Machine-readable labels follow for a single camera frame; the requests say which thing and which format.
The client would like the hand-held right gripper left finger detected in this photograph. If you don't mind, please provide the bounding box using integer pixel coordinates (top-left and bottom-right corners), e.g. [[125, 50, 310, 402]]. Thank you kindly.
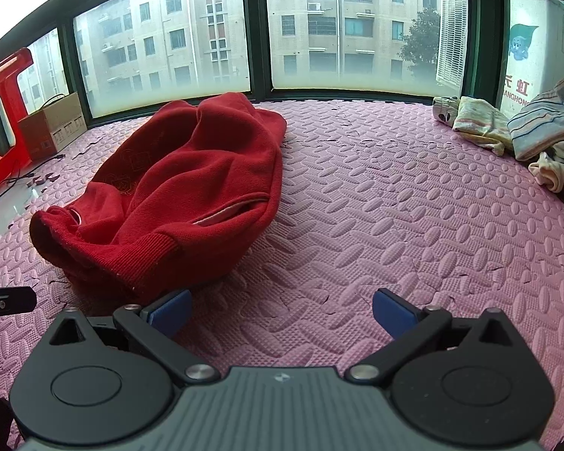
[[43, 288, 221, 384]]

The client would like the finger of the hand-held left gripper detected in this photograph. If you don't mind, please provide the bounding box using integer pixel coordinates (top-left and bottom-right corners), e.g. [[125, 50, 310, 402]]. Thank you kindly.
[[0, 286, 36, 333]]

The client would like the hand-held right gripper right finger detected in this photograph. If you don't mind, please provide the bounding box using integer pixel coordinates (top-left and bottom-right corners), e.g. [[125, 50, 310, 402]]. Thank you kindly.
[[345, 288, 520, 384]]

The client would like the red knit sweater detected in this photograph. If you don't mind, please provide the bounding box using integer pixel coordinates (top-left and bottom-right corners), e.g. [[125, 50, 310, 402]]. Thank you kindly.
[[29, 92, 288, 302]]

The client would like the pink foam puzzle mat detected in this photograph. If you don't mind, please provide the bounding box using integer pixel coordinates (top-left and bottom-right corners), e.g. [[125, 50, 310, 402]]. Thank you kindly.
[[0, 98, 564, 451]]

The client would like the brown cardboard box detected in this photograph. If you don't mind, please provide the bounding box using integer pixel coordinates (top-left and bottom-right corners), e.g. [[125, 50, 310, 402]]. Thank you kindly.
[[18, 91, 88, 161]]

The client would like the pale yellow striped garment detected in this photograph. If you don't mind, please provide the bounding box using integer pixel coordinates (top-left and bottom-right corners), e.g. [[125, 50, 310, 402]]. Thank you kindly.
[[452, 97, 516, 156]]

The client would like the white spotted cloth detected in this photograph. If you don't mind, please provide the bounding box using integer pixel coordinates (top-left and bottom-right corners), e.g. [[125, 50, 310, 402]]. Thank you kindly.
[[432, 96, 462, 126]]

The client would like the cream garment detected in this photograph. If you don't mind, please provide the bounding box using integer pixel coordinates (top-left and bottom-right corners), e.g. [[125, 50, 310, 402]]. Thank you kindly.
[[528, 139, 564, 193]]

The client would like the red plastic stool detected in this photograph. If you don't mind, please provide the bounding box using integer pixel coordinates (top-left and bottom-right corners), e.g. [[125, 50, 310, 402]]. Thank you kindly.
[[0, 47, 34, 208]]

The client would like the blue striped garment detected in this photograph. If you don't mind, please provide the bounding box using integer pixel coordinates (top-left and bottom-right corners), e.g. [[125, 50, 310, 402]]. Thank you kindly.
[[507, 79, 564, 161]]

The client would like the white printed carton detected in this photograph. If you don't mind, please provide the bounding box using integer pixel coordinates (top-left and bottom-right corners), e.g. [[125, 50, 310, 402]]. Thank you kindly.
[[497, 0, 564, 114]]

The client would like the green tree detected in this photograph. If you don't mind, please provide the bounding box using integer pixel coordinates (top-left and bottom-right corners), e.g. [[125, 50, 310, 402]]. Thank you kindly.
[[399, 6, 441, 81]]

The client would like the white louvred grille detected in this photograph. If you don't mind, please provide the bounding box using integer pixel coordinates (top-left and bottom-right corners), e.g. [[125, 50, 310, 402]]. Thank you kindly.
[[434, 0, 468, 91]]

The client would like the beige apartment building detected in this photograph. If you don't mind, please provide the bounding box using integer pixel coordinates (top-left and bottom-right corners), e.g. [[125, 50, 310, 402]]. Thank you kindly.
[[16, 0, 467, 104]]

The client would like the black cable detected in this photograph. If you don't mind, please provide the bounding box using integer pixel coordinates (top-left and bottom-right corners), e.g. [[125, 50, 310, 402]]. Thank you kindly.
[[4, 152, 67, 188]]

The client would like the dark green window frame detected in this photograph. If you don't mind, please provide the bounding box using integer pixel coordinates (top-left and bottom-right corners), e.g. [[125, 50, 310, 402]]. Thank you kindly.
[[0, 0, 564, 129]]

